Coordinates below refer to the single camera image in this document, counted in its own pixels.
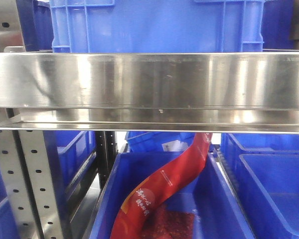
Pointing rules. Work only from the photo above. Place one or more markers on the blue bin behind centre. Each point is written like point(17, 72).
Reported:
point(159, 141)

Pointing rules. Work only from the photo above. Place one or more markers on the blue bin left middle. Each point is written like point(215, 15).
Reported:
point(67, 151)

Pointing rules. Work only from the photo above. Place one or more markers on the blue bin right lower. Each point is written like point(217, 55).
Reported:
point(264, 170)

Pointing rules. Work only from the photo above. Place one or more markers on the black perforated rear upright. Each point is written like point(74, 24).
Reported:
point(106, 150)

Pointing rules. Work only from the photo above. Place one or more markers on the red printed snack bag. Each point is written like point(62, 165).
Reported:
point(160, 186)

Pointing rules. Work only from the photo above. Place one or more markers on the dark red mesh packet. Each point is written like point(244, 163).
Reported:
point(166, 224)

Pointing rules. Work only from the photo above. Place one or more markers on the blue crate on upper shelf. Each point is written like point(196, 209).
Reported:
point(156, 26)

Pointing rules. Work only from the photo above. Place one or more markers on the perforated steel shelf upright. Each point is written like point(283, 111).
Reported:
point(29, 160)

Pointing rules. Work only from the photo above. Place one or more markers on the stainless steel shelf rail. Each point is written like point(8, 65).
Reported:
point(206, 92)

